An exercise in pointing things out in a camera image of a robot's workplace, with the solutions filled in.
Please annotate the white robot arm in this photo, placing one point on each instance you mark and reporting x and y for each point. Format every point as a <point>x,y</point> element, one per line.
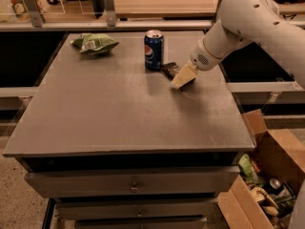
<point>238,23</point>

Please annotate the green snack bag in box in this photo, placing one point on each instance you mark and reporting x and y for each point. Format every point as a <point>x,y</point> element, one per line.
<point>247,171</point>

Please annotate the top drawer knob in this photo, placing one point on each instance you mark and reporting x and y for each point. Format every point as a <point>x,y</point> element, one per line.
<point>134,187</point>

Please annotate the colourful snack bag top left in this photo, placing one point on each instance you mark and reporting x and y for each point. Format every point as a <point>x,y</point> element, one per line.
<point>13,11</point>

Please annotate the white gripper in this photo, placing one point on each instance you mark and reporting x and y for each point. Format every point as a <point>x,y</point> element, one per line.
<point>201,59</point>

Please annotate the grey drawer cabinet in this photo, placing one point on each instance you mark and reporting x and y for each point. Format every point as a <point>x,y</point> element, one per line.
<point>96,124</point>

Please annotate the grey metal bracket left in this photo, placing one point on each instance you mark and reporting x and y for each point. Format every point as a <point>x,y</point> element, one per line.
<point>36,17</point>

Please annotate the green chip bag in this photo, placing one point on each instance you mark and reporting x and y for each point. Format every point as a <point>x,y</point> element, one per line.
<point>94,43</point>

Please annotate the grey metal bracket middle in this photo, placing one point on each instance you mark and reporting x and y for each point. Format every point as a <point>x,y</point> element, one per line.
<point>110,13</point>

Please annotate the black rxbar chocolate bar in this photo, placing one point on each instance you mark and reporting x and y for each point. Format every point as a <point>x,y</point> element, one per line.
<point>170,70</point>

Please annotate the blue pepsi can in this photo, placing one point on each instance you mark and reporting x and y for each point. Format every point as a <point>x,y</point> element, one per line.
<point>153,46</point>

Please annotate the metal can in box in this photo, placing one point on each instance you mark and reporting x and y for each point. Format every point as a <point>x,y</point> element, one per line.
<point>274,186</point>

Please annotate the cardboard box with items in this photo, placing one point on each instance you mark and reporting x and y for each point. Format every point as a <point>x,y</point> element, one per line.
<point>279,154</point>

